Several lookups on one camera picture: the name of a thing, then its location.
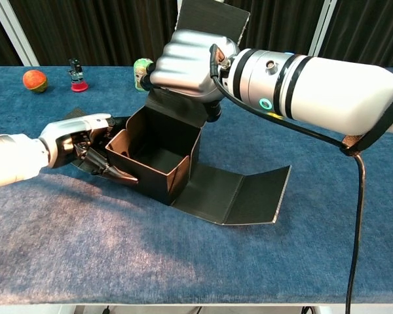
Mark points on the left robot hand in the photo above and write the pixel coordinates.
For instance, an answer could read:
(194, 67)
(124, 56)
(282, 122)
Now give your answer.
(75, 127)

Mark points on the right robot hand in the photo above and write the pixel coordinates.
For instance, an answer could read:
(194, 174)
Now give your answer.
(186, 62)

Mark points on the black foldable cardboard box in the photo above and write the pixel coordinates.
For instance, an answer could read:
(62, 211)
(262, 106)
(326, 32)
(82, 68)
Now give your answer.
(216, 193)

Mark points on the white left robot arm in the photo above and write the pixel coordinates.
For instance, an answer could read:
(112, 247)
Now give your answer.
(13, 157)

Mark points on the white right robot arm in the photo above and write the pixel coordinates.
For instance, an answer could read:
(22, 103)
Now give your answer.
(330, 88)

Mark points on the blue cloth-covered table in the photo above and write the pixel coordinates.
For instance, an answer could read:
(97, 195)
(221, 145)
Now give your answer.
(150, 255)

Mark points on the green nesting doll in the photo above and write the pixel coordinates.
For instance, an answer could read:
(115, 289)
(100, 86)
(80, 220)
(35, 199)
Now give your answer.
(141, 73)

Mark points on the small figure on red base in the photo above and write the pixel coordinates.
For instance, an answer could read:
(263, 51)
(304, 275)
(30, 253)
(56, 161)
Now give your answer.
(77, 80)

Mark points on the orange ball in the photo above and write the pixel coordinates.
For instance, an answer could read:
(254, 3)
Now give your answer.
(34, 80)

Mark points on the black pleated curtain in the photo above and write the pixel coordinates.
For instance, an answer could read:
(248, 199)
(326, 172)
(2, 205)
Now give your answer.
(95, 29)

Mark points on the white frame post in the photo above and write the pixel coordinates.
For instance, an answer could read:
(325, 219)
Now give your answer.
(322, 23)
(16, 32)

